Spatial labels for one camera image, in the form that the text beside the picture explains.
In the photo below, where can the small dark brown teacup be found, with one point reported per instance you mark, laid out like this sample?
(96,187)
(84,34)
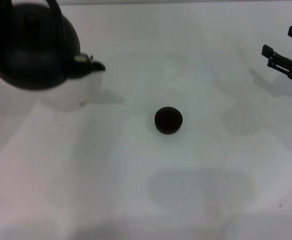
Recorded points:
(168,120)

